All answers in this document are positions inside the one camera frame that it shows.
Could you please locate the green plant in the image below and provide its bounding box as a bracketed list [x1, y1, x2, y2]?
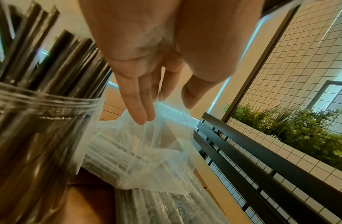
[223, 103, 342, 173]

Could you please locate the beige padded bench seat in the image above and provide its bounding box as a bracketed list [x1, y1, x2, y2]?
[191, 153, 252, 224]

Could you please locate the black framed wire grid panel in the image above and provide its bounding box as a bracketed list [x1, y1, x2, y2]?
[222, 0, 342, 136]

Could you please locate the person's left hand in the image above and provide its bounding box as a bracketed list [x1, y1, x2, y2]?
[77, 0, 266, 126]

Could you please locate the white tiled planter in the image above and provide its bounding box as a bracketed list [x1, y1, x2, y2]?
[209, 116, 342, 224]

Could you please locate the grey metal window frame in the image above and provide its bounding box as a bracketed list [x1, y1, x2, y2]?
[306, 79, 342, 110]

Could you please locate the black slatted bench backrest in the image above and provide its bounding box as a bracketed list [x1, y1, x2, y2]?
[193, 111, 342, 224]

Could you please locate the clear plastic zip bag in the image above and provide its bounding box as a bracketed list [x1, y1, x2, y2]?
[80, 99, 230, 224]

